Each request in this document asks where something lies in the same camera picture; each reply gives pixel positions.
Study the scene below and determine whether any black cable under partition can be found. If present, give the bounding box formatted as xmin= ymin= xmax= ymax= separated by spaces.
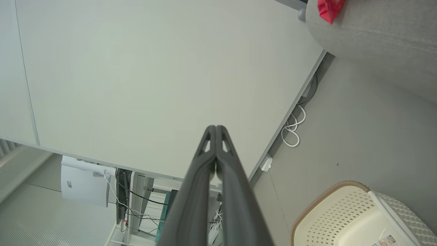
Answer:
xmin=296 ymin=73 xmax=319 ymax=106

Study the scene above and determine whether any teal panel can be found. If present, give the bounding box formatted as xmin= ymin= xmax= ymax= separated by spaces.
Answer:
xmin=154 ymin=190 xmax=172 ymax=244

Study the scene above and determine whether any red white garment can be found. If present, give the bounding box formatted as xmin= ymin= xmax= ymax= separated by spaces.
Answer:
xmin=317 ymin=0 xmax=346 ymax=25

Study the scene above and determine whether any cream perforated laundry basket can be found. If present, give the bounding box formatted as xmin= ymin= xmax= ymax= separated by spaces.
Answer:
xmin=291 ymin=180 xmax=437 ymax=246

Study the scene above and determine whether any looped white cable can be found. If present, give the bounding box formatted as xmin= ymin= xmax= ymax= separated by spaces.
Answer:
xmin=281 ymin=104 xmax=307 ymax=148

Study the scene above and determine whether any white box appliance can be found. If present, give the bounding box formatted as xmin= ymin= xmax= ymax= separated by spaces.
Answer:
xmin=60 ymin=155 xmax=117 ymax=208

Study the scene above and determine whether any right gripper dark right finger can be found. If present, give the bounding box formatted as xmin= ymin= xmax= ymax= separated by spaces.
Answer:
xmin=216 ymin=125 xmax=274 ymax=246

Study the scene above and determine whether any black flat device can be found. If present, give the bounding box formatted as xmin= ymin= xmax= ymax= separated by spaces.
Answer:
xmin=115 ymin=168 xmax=133 ymax=225

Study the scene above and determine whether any grey fabric sofa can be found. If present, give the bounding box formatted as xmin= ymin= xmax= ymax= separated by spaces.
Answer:
xmin=305 ymin=0 xmax=437 ymax=105

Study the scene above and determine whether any white desk frame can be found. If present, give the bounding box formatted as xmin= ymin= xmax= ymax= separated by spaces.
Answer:
xmin=109 ymin=171 xmax=224 ymax=246

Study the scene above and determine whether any paper sticker in basket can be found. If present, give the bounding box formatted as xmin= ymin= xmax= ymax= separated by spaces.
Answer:
xmin=370 ymin=234 xmax=407 ymax=246

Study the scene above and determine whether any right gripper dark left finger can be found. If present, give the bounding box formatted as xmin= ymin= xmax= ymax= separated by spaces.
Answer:
xmin=156 ymin=125 xmax=217 ymax=246

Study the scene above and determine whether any large white partition panel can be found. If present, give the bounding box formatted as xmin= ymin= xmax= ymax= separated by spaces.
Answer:
xmin=0 ymin=0 xmax=327 ymax=180

